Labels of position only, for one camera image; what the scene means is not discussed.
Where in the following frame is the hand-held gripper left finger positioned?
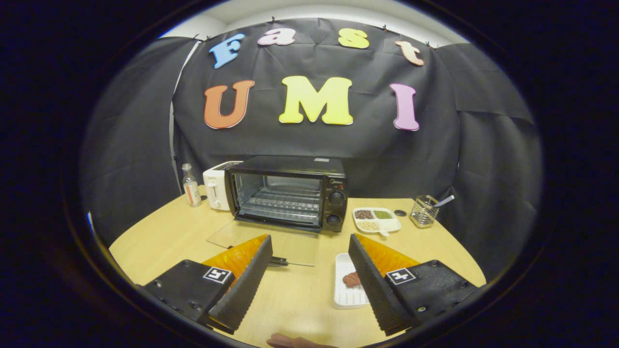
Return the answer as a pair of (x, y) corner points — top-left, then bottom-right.
(138, 234), (274, 335)

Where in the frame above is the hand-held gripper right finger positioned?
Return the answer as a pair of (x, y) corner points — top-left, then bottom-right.
(348, 233), (486, 337)

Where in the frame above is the black toaster oven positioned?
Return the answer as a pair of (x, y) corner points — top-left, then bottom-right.
(207, 156), (349, 267)

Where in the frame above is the white bread toaster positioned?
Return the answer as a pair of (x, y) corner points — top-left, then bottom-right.
(203, 161), (244, 211)

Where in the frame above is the white rectangular tray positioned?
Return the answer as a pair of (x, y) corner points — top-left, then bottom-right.
(333, 253), (370, 310)

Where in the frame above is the white divided bean dish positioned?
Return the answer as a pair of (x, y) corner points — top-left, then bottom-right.
(352, 207), (402, 237)

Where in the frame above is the clear glass bottle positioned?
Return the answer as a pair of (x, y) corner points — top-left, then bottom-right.
(181, 163), (202, 207)

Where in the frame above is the metal wire utensil holder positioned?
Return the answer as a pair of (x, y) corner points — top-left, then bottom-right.
(410, 195), (440, 229)

